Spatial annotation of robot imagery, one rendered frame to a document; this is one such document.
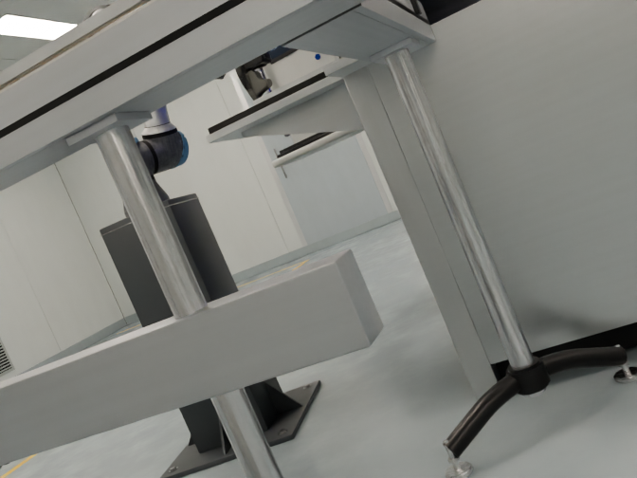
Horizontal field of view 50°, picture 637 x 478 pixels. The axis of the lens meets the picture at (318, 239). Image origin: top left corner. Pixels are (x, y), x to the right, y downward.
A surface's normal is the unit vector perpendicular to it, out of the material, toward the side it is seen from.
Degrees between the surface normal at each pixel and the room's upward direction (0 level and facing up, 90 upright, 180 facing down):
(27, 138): 90
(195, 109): 90
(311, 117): 90
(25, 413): 90
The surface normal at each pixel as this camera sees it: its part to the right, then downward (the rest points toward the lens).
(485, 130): -0.30, 0.20
